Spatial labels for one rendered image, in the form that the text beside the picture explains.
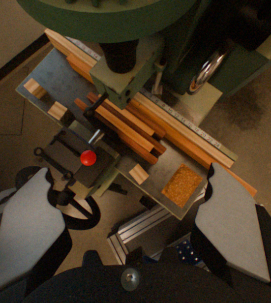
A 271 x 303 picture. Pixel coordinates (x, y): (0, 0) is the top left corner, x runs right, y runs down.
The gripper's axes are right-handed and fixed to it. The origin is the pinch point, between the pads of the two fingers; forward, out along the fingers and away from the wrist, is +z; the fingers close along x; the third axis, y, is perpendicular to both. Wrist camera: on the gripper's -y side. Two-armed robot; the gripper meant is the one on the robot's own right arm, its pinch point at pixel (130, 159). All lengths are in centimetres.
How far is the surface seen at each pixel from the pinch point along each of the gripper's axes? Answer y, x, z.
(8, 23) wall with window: -43, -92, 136
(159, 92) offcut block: -1.3, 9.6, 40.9
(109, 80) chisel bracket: -5.9, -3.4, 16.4
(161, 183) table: 19.6, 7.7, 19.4
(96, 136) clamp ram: 6.1, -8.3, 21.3
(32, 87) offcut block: -4.3, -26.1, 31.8
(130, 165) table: 15.3, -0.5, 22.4
